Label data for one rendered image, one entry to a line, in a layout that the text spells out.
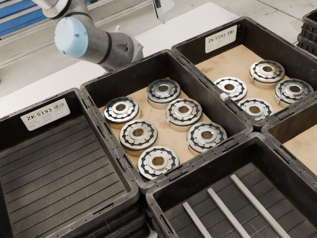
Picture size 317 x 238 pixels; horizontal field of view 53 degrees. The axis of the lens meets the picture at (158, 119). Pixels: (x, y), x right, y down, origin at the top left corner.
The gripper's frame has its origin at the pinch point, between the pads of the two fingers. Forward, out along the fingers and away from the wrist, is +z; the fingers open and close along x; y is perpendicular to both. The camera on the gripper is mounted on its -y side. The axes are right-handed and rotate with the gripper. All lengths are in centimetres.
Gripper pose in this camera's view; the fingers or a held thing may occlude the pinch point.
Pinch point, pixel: (159, 20)
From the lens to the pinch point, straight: 106.8
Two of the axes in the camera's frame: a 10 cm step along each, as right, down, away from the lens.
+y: 9.6, -3.0, 0.0
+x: -1.2, -4.0, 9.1
